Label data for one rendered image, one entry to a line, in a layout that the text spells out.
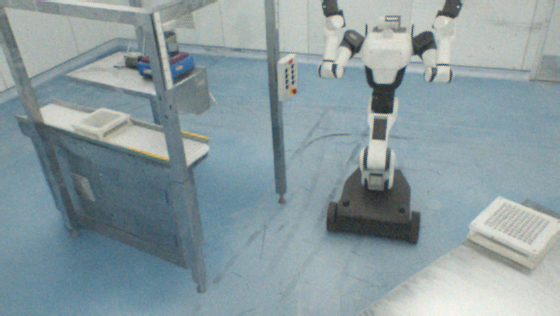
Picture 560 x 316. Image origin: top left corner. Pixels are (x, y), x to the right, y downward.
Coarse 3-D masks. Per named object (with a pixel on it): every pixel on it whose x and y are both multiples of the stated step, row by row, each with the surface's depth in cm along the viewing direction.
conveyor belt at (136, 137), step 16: (48, 112) 316; (64, 112) 314; (80, 112) 313; (128, 128) 289; (144, 128) 288; (128, 144) 272; (144, 144) 271; (160, 144) 270; (192, 144) 268; (192, 160) 257
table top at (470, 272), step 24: (552, 216) 195; (432, 264) 176; (456, 264) 175; (480, 264) 175; (504, 264) 174; (552, 264) 173; (408, 288) 167; (432, 288) 166; (456, 288) 166; (480, 288) 165; (504, 288) 165; (528, 288) 164; (552, 288) 164; (384, 312) 159; (408, 312) 158; (432, 312) 158; (456, 312) 157; (480, 312) 157; (504, 312) 156; (528, 312) 156; (552, 312) 155
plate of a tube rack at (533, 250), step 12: (492, 204) 192; (516, 204) 191; (480, 216) 186; (528, 216) 185; (540, 216) 184; (480, 228) 180; (492, 228) 180; (504, 228) 180; (552, 228) 178; (504, 240) 175; (516, 240) 174; (540, 240) 173; (528, 252) 169; (540, 252) 169
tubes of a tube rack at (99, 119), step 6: (96, 114) 290; (102, 114) 289; (108, 114) 289; (114, 114) 289; (84, 120) 283; (90, 120) 284; (96, 120) 283; (102, 120) 282; (108, 120) 281; (96, 126) 277
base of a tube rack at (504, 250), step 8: (472, 240) 185; (480, 240) 182; (488, 240) 181; (552, 240) 179; (488, 248) 181; (496, 248) 178; (504, 248) 177; (512, 248) 177; (544, 248) 176; (504, 256) 177; (512, 256) 175; (520, 256) 173; (528, 264) 171; (536, 264) 172
